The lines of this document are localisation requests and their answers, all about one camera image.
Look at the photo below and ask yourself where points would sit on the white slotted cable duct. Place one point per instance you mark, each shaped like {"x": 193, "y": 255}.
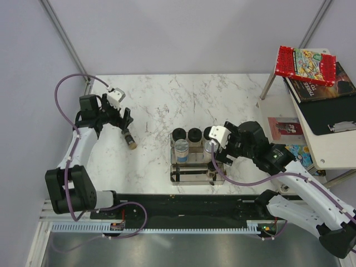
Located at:
{"x": 109, "y": 228}

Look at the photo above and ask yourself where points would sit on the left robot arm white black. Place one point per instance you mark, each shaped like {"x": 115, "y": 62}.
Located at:
{"x": 69, "y": 185}

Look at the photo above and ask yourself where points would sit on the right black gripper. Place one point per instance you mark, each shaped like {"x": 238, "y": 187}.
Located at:
{"x": 233, "y": 129}

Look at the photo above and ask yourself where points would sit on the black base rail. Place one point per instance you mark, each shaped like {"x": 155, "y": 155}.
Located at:
{"x": 186, "y": 211}

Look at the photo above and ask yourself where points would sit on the black knob-lid glass jar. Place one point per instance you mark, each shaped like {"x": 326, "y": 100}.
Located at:
{"x": 178, "y": 134}

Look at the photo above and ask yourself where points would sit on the lying black-cap spice bottle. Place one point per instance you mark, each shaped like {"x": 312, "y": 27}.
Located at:
{"x": 129, "y": 139}

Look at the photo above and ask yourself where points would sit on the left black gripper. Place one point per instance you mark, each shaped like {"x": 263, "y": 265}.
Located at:
{"x": 118, "y": 120}

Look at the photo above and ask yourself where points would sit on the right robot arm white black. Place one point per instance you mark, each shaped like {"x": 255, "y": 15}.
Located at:
{"x": 328, "y": 218}

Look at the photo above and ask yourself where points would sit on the clear three-slot organizer tray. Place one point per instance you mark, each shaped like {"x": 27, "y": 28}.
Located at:
{"x": 193, "y": 171}

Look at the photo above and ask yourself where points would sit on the black clipboard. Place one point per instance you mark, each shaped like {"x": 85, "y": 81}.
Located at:
{"x": 330, "y": 116}

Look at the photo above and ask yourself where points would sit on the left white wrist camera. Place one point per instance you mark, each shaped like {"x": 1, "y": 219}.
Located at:
{"x": 115, "y": 97}

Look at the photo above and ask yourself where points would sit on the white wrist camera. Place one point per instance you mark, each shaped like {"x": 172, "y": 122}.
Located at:
{"x": 220, "y": 134}
{"x": 115, "y": 97}

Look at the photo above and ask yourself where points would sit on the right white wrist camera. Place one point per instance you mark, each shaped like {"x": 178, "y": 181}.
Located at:
{"x": 220, "y": 134}

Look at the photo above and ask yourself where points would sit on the dark hardcover book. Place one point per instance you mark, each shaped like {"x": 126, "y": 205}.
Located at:
{"x": 308, "y": 92}

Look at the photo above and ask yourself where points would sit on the white side table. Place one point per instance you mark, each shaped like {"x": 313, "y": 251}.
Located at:
{"x": 328, "y": 152}

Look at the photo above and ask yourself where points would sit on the blue-label bottle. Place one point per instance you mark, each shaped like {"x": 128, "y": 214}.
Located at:
{"x": 181, "y": 149}
{"x": 207, "y": 151}

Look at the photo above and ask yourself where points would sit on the red children's book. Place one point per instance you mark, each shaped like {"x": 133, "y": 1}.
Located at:
{"x": 305, "y": 65}

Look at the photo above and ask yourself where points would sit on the black-cap spice bottle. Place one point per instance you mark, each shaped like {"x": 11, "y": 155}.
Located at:
{"x": 211, "y": 170}
{"x": 129, "y": 139}

